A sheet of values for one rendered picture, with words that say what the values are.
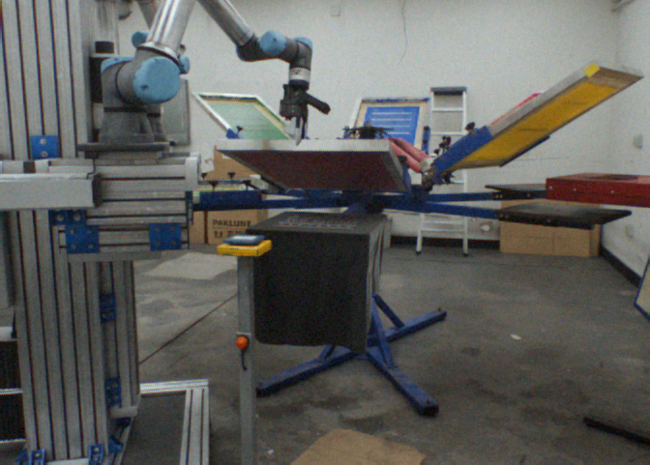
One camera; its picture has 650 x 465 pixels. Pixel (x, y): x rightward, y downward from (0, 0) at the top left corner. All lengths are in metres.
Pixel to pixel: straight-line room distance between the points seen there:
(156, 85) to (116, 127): 0.19
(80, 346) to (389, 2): 5.43
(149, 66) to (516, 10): 5.44
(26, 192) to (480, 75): 5.49
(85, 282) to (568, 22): 5.65
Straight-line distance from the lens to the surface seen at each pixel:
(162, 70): 1.57
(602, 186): 2.44
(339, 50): 6.72
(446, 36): 6.60
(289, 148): 1.89
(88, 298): 1.97
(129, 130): 1.68
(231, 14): 1.94
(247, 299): 1.79
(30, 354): 2.08
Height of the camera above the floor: 1.29
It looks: 9 degrees down
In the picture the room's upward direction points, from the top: straight up
